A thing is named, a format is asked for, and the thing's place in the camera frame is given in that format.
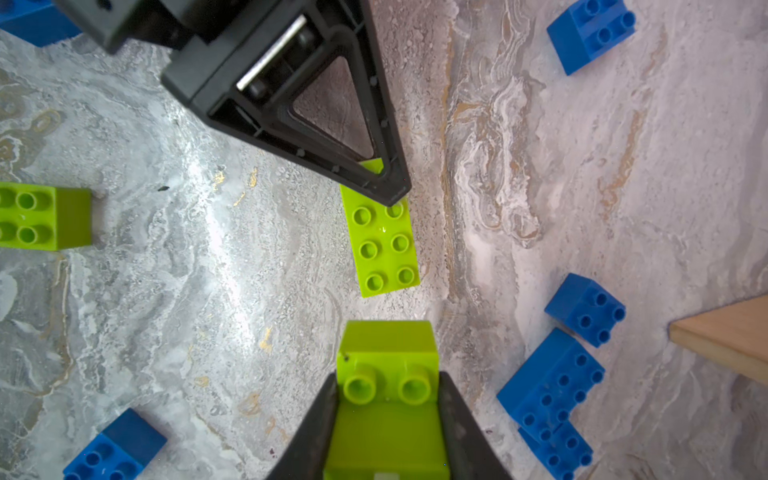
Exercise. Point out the blue 2x2 lego brick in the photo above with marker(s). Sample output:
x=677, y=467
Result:
x=587, y=29

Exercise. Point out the wooden shelf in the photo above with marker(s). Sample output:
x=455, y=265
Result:
x=733, y=336

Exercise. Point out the blue 2x2 lego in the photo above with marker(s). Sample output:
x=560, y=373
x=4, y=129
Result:
x=121, y=451
x=39, y=23

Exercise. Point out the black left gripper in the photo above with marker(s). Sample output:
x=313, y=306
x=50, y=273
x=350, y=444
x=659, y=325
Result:
x=239, y=66

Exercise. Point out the blue 2x2 lego front left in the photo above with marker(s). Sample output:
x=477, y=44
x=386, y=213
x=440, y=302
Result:
x=121, y=451

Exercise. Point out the blue 2x2 lego front right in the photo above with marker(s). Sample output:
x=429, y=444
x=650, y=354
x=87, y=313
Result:
x=39, y=23

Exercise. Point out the green 2x4 lego brick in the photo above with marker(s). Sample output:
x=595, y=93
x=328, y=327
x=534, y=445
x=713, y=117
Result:
x=382, y=242

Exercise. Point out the blue lego brick assembly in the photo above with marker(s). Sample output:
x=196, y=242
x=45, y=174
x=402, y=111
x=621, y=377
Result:
x=560, y=373

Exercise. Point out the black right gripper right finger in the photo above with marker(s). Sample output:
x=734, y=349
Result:
x=469, y=454

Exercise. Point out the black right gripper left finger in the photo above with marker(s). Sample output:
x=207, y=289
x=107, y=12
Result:
x=306, y=454

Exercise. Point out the green 2x2 lego brick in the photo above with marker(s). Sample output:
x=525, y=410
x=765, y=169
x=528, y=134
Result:
x=387, y=424
x=45, y=218

